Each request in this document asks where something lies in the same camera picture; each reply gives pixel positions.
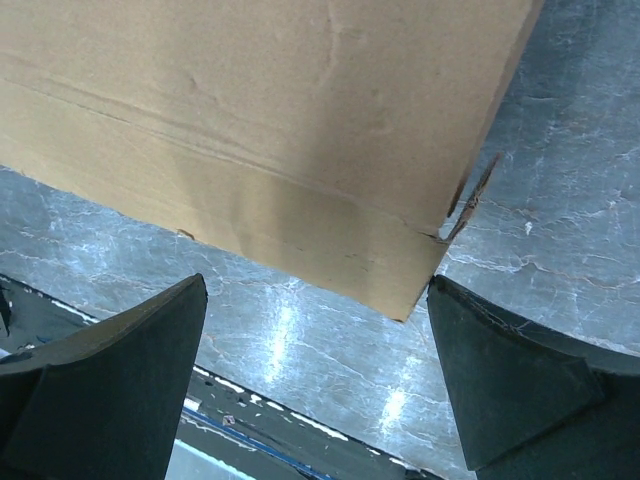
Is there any brown cardboard box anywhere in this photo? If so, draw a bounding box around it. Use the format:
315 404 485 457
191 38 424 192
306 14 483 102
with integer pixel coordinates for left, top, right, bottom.
1 1 542 321

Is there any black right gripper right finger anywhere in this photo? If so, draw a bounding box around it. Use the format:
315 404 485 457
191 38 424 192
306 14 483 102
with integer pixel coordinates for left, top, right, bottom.
427 275 639 473

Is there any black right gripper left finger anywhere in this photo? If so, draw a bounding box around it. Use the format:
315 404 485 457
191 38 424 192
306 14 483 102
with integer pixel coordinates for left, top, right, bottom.
1 274 207 479

